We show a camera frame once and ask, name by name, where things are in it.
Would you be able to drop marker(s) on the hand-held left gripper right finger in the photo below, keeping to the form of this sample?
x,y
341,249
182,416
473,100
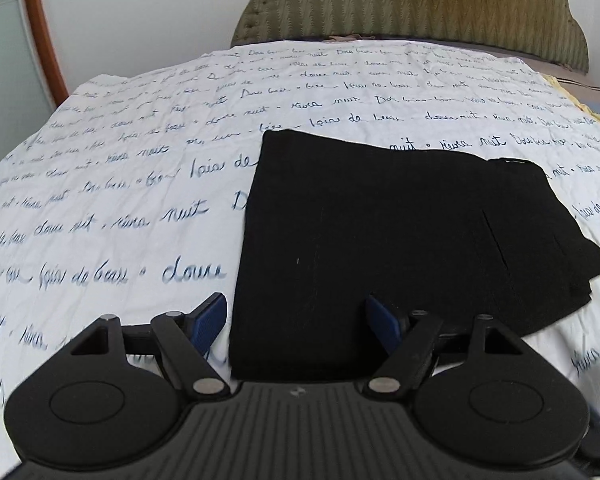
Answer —
x,y
382,320

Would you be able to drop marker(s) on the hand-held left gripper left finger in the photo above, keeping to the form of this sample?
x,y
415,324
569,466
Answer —
x,y
210,317

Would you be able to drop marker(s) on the black pants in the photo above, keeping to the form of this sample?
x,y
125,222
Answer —
x,y
380,220

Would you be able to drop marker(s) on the white bedsheet with blue script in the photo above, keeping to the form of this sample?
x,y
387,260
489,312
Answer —
x,y
130,160

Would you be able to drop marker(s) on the olive upholstered headboard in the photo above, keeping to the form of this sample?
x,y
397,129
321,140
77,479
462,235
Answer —
x,y
405,0

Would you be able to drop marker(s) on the curved wooden frame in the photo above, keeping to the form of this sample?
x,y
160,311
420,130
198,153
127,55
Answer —
x,y
42,35

